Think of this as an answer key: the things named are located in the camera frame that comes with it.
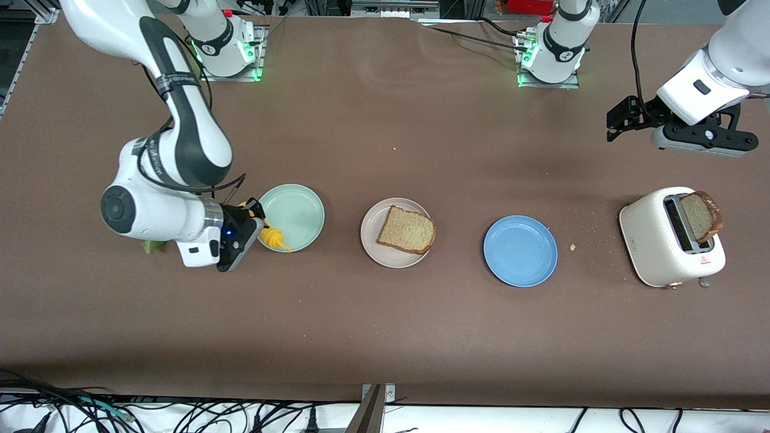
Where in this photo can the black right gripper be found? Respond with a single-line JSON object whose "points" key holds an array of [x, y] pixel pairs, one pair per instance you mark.
{"points": [[236, 231]]}

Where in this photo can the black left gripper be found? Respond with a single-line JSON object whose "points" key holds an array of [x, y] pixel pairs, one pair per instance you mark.
{"points": [[645, 113]]}

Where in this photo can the yellow mustard squeeze bottle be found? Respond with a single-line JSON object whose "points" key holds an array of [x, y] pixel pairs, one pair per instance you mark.
{"points": [[274, 237]]}

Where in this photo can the light crust bread slice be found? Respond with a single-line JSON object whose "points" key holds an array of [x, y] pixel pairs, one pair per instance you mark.
{"points": [[406, 230]]}

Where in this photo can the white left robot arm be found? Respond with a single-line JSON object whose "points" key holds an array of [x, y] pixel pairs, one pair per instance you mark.
{"points": [[562, 42]]}

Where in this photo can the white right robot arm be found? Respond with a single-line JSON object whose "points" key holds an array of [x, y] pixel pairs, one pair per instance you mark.
{"points": [[180, 120]]}

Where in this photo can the green round plate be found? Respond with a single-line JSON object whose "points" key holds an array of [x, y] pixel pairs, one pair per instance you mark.
{"points": [[298, 210]]}

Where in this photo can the beige round plate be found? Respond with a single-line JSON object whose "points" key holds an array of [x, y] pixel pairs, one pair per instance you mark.
{"points": [[372, 231]]}

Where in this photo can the blue round plate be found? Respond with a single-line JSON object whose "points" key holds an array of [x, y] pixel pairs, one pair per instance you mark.
{"points": [[520, 251]]}

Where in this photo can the green lettuce leaf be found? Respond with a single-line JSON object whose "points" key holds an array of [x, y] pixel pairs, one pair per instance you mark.
{"points": [[153, 245]]}

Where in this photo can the dark crust bread slice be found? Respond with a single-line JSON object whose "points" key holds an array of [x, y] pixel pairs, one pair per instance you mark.
{"points": [[701, 216]]}

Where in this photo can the white two-slot toaster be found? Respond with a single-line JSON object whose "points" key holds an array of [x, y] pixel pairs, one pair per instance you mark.
{"points": [[649, 240]]}

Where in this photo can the red box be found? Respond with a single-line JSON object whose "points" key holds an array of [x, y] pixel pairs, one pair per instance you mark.
{"points": [[529, 6]]}

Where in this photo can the black power plug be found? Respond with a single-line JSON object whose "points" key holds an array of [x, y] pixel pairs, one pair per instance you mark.
{"points": [[312, 424]]}

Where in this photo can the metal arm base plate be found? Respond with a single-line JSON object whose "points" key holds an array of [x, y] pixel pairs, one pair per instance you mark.
{"points": [[260, 60], [541, 86]]}

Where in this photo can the metal table edge bracket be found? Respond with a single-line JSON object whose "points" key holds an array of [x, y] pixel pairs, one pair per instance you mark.
{"points": [[373, 415]]}

